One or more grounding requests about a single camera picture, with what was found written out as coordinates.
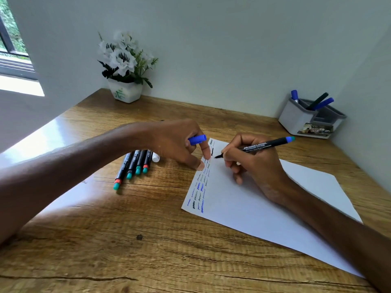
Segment white flower pot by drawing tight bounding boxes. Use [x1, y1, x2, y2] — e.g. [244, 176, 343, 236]
[107, 78, 143, 104]

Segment grey white pen holder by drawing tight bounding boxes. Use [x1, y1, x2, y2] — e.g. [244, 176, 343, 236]
[278, 98, 347, 139]

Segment person's right forearm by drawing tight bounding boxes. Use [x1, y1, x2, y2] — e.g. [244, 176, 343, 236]
[269, 179, 391, 293]

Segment black marker blue end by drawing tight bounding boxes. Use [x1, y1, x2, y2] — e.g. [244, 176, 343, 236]
[214, 136, 296, 159]

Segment dark green pen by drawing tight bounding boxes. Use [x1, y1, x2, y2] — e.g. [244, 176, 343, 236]
[306, 93, 329, 111]

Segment white artificial flowers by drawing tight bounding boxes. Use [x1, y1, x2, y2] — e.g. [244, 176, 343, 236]
[97, 30, 159, 89]

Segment person's right hand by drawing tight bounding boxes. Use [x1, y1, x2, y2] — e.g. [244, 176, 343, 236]
[221, 133, 294, 205]

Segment person's left forearm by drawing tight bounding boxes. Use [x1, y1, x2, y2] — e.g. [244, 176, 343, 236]
[0, 122, 153, 245]

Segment black marker orange teal end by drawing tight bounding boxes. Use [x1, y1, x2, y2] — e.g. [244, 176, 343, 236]
[113, 152, 133, 191]
[142, 150, 153, 174]

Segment black window frame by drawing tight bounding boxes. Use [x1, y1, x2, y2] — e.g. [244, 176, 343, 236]
[0, 15, 38, 81]

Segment white paper sheet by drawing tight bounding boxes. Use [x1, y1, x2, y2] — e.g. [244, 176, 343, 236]
[181, 138, 365, 278]

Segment person's left hand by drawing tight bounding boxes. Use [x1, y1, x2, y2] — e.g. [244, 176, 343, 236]
[149, 119, 212, 171]

